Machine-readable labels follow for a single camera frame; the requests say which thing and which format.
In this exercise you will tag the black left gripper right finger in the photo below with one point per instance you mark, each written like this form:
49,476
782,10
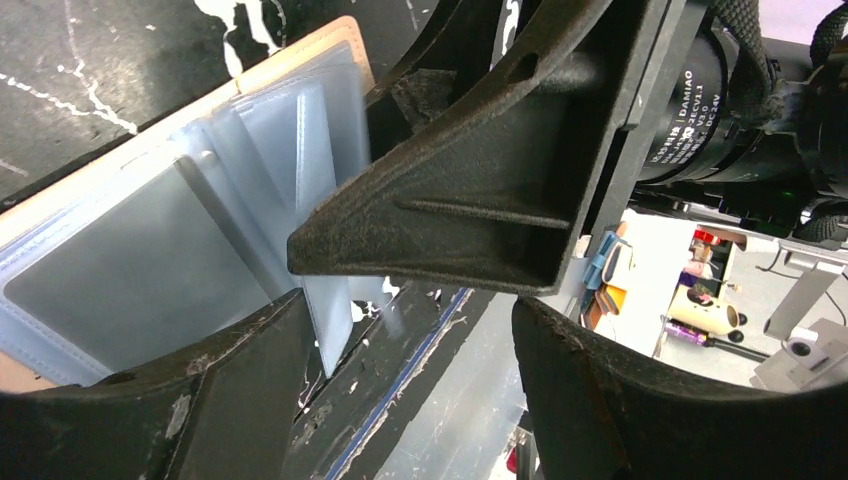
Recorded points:
600,410

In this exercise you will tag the beige card holder wallet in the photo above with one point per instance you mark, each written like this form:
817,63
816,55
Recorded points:
183,230

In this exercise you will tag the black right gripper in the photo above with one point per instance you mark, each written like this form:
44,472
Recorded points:
755,128

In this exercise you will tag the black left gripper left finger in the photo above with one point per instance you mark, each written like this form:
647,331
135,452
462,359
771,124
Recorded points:
222,408

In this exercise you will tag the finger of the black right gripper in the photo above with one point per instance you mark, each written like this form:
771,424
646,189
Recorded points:
464,41
495,193

